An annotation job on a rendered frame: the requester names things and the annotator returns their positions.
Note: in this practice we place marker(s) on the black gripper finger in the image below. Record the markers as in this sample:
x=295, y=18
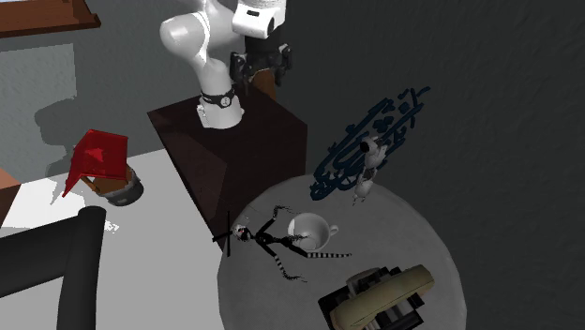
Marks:
x=237, y=68
x=285, y=59

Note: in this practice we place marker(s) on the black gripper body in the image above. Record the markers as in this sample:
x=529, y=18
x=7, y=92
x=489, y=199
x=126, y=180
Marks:
x=261, y=52

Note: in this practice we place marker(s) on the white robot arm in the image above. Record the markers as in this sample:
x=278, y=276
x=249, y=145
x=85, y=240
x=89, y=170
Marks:
x=215, y=50

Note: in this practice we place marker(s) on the brown wooden block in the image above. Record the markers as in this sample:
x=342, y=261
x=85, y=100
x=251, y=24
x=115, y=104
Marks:
x=264, y=84

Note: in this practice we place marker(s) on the dark maroon robot stand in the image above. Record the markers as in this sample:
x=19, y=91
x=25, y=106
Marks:
x=256, y=155

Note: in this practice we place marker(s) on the small white robot figure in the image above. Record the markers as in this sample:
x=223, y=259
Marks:
x=374, y=157

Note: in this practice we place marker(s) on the red-roofed wooden well model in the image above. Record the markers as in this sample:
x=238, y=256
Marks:
x=101, y=155

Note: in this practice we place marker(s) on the white cup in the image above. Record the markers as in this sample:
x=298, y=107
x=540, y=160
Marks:
x=307, y=228

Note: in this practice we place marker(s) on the black striped puppet figure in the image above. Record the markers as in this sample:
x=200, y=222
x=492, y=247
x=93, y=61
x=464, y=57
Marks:
x=269, y=238

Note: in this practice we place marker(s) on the brown wooden shelf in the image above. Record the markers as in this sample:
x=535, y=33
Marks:
x=41, y=13

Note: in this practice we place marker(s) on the round grey table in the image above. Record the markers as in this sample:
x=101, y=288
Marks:
x=374, y=247

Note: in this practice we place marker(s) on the beige telephone with black base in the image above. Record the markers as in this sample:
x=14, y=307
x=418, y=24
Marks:
x=388, y=292

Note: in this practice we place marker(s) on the brown wooden furniture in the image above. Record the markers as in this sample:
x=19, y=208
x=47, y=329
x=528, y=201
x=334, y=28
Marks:
x=7, y=192

